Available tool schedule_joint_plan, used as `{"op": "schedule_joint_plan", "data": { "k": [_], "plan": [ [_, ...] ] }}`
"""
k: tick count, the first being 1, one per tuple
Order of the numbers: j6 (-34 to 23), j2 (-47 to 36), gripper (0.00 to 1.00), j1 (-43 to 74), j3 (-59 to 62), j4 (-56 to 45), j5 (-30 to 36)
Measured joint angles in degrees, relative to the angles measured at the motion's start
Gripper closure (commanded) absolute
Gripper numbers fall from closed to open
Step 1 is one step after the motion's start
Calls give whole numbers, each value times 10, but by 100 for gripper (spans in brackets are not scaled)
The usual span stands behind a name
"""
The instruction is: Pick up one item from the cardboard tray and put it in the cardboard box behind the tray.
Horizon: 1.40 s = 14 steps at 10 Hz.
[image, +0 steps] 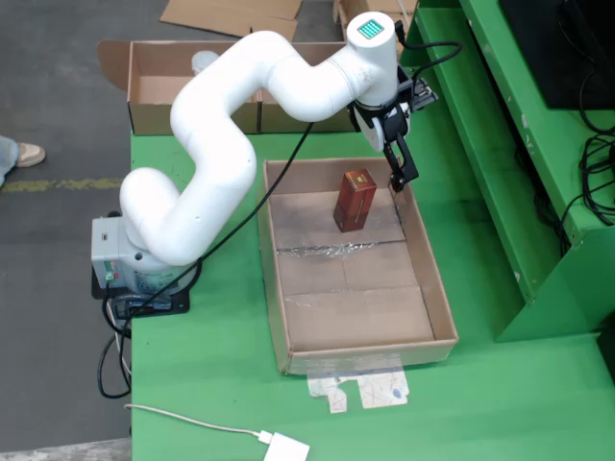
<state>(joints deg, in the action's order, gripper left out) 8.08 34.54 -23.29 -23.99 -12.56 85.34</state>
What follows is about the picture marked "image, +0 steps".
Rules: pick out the cardboard tray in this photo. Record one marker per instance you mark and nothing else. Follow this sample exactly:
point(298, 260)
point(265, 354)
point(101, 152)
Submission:
point(360, 317)

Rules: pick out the white adapter block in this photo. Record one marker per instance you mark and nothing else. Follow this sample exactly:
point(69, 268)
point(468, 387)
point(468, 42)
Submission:
point(288, 451)

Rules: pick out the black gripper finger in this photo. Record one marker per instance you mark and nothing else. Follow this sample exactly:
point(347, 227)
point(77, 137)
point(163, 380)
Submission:
point(403, 175)

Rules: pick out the green metal shelf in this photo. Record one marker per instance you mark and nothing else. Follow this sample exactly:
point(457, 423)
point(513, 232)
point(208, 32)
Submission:
point(480, 144)

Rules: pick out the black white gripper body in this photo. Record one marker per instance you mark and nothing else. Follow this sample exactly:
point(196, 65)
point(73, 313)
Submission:
point(379, 127)

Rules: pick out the red-brown carton box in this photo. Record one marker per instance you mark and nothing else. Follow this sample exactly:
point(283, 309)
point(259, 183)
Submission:
point(353, 206)

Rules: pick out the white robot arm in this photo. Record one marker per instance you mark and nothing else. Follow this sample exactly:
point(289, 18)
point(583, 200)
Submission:
point(211, 144)

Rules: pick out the open cardboard box with flap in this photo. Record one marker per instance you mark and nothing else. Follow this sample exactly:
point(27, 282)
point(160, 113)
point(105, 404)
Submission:
point(154, 115)

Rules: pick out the black monitor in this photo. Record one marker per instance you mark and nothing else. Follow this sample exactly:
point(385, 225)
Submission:
point(552, 48)

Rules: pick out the flat open cardboard box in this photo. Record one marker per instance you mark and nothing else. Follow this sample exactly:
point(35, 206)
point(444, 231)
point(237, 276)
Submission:
point(230, 14)

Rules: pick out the white plastic bottle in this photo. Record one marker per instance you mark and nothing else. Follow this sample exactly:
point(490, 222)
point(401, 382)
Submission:
point(202, 60)

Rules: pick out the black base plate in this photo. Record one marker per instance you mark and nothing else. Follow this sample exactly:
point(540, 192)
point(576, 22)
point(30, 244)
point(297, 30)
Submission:
point(179, 306)

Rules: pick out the blue jeans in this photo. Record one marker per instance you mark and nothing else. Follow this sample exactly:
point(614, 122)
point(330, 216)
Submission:
point(6, 158)

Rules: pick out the beige sneaker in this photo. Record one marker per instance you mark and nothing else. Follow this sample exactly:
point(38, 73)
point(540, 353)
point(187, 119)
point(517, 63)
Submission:
point(29, 154)

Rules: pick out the grey robot base box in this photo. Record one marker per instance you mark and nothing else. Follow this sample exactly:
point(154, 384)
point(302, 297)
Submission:
point(103, 249)

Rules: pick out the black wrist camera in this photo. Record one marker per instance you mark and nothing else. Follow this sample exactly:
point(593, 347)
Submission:
point(423, 96)

